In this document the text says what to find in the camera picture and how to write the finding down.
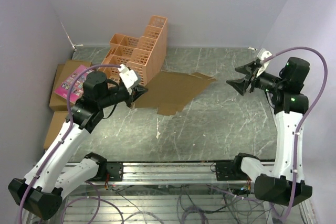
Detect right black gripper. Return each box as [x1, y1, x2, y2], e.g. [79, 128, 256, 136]
[226, 61, 285, 95]

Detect brown cardboard box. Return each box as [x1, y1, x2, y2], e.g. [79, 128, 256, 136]
[134, 71, 217, 115]

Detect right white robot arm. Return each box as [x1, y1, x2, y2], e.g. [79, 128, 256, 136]
[214, 57, 312, 206]

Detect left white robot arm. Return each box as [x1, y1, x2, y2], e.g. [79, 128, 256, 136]
[8, 68, 147, 220]

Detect large closed cardboard box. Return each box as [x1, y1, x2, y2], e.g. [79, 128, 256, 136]
[49, 60, 92, 111]

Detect small closed cardboard box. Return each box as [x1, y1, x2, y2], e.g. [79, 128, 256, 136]
[44, 111, 68, 151]

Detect orange plastic organizer rack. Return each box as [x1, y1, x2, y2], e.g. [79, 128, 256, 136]
[102, 16, 168, 86]

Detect pink book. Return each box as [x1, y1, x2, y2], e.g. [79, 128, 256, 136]
[54, 62, 89, 104]

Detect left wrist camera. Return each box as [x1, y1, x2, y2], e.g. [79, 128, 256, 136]
[118, 64, 141, 94]

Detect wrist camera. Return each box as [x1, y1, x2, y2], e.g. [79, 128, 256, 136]
[118, 64, 141, 94]
[257, 48, 272, 77]

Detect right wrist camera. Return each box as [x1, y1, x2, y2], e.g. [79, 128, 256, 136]
[257, 48, 272, 77]

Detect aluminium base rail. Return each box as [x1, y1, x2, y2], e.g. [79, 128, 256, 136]
[62, 161, 305, 185]

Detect tangled floor cables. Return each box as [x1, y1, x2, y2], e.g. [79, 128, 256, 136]
[60, 182, 289, 224]

